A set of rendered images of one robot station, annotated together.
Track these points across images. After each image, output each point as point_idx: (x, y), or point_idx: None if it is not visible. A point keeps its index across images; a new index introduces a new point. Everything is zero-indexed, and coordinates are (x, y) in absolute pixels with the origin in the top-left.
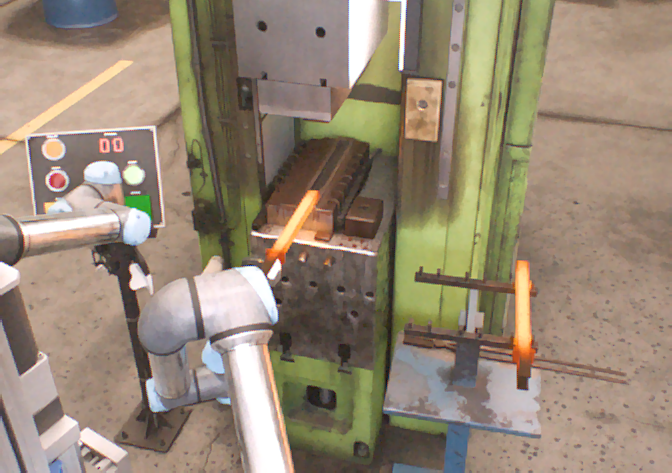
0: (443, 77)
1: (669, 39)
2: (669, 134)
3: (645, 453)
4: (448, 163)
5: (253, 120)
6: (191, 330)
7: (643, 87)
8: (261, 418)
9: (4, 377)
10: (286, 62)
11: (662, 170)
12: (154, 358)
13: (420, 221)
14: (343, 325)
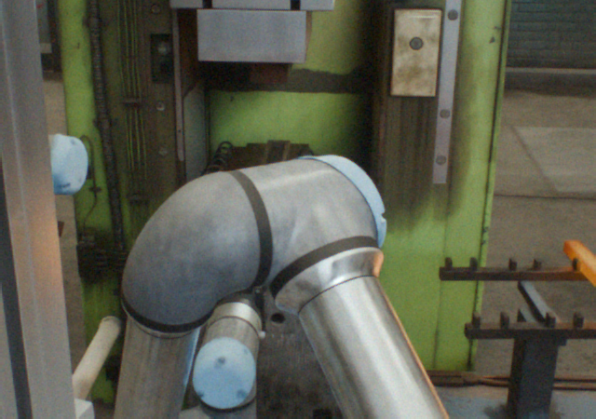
0: (441, 6)
1: (500, 126)
2: (541, 200)
3: None
4: (447, 128)
5: (172, 97)
6: (250, 254)
7: (496, 164)
8: (420, 404)
9: (15, 96)
10: None
11: (550, 231)
12: (148, 352)
13: (409, 220)
14: (322, 378)
